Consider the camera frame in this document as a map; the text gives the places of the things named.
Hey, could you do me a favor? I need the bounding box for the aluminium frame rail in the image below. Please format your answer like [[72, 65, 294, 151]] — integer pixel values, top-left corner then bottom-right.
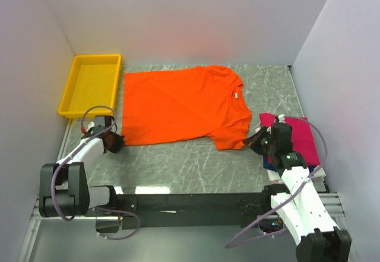
[[30, 192, 344, 220]]

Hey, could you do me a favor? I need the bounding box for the orange t shirt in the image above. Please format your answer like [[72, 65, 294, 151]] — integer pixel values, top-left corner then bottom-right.
[[122, 65, 252, 150]]

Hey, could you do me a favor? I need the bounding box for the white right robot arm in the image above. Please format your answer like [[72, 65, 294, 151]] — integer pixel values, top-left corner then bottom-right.
[[243, 122, 352, 261]]

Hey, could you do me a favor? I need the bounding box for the yellow plastic tray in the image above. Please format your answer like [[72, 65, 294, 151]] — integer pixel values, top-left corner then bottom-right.
[[58, 54, 122, 119]]

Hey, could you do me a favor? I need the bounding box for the magenta folded t shirt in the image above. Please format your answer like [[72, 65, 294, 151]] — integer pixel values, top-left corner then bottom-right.
[[259, 113, 320, 166]]

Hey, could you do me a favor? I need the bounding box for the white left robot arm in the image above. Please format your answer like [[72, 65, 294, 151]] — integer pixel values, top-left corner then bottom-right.
[[39, 115, 125, 220]]

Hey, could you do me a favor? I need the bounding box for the navy blue folded t shirt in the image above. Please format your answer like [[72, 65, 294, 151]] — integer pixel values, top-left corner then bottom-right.
[[263, 156, 316, 173]]

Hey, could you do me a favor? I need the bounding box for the pink folded t shirt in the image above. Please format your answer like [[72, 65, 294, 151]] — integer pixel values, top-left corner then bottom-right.
[[255, 128, 280, 184]]

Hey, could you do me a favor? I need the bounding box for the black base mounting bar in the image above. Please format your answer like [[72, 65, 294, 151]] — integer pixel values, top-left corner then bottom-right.
[[91, 192, 271, 230]]

